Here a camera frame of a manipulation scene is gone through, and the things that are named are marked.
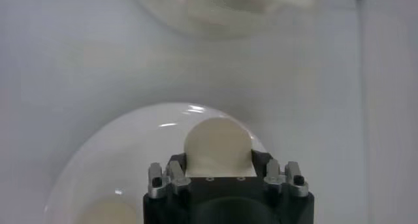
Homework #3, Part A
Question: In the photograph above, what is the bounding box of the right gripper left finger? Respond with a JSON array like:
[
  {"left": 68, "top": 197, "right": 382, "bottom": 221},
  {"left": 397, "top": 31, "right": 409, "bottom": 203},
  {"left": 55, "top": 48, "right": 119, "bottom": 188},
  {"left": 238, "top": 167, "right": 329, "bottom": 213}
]
[{"left": 147, "top": 153, "right": 192, "bottom": 200}]

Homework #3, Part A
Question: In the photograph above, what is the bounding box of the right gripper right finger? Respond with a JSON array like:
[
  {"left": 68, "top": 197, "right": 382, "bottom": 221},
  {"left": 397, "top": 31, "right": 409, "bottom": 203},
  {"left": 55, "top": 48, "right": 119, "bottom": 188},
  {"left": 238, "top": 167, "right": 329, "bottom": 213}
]
[{"left": 251, "top": 150, "right": 310, "bottom": 199}]

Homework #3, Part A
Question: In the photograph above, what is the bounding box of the white steamed baozi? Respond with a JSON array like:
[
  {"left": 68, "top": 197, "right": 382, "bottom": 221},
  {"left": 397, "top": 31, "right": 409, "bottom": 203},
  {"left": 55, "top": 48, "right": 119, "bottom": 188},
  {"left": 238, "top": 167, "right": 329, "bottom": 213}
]
[
  {"left": 183, "top": 116, "right": 258, "bottom": 178},
  {"left": 73, "top": 197, "right": 138, "bottom": 224}
]

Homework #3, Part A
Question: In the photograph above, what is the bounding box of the white round plate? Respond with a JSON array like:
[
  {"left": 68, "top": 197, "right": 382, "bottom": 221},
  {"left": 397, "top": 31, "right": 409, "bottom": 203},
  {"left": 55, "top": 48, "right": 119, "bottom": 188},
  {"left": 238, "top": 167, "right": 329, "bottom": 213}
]
[{"left": 42, "top": 102, "right": 268, "bottom": 224}]

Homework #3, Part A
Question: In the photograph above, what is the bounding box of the cream electric cooker base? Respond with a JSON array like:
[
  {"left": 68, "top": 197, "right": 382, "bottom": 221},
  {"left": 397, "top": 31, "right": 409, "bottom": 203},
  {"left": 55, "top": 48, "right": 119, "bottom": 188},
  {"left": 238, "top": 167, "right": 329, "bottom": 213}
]
[{"left": 125, "top": 0, "right": 317, "bottom": 40}]

